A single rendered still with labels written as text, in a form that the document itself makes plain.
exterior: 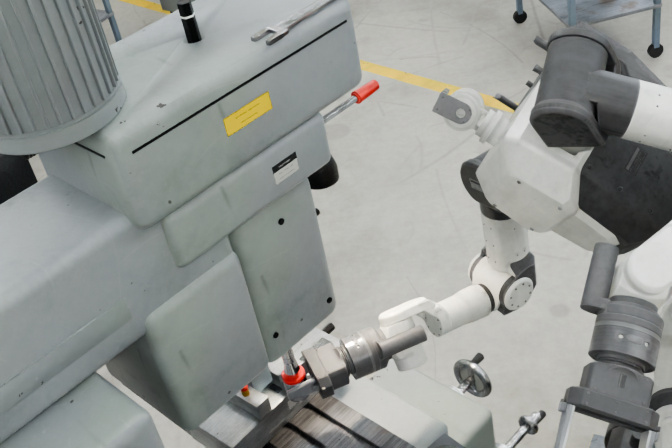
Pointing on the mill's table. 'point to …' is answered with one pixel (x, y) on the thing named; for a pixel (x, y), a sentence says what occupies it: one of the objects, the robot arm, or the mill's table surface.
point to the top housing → (210, 96)
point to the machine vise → (257, 409)
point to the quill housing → (285, 269)
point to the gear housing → (246, 191)
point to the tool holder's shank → (290, 363)
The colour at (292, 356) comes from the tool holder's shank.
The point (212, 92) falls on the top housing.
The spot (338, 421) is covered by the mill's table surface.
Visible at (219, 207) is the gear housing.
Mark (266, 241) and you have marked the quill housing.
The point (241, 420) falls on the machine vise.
